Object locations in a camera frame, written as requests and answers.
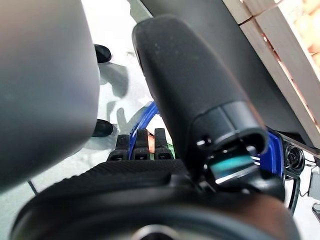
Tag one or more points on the orange vegetable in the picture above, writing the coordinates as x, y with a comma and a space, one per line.
151, 141

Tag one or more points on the black round fan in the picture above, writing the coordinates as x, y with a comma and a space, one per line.
295, 160

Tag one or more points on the grey box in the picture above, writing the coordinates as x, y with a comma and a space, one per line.
315, 183

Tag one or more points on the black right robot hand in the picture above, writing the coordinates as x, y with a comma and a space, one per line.
190, 75

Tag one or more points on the white wooden frame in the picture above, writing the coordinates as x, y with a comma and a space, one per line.
287, 62

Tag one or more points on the grey robot leg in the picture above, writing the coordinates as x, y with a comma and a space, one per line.
45, 87

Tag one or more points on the black robot foot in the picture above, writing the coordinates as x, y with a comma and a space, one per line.
103, 53
103, 128

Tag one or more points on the blue plastic basket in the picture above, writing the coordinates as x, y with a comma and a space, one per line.
149, 112

